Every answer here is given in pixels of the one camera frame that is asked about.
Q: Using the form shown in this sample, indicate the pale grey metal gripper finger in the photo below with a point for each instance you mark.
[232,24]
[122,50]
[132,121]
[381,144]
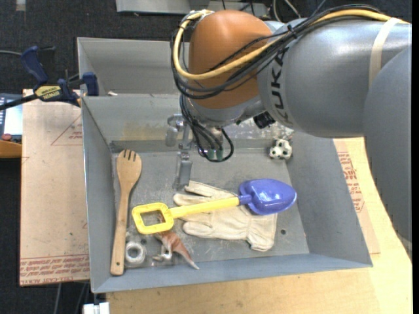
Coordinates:
[185,172]
[171,136]

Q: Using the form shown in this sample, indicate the wooden fork spoon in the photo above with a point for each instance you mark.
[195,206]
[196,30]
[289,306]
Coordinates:
[126,188]

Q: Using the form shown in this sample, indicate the cream work glove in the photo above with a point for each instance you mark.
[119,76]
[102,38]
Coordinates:
[229,224]

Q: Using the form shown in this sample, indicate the white and black toy ball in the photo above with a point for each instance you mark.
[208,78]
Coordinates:
[280,149]

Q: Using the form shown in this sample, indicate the orange-brown toy dinosaur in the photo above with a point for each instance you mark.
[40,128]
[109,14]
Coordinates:
[175,244]

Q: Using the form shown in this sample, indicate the yellow and blue toy shovel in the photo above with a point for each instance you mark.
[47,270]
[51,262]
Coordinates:
[265,196]

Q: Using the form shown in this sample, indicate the clear round glass piece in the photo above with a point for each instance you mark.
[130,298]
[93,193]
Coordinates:
[135,253]

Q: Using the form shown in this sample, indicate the grey metal bin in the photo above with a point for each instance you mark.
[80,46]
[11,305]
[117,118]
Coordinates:
[229,267]

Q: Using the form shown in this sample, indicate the brown cardboard board red print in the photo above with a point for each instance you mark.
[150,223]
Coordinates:
[52,188]

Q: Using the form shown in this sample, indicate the black cylinder on white bracket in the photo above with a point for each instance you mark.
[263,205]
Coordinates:
[264,119]

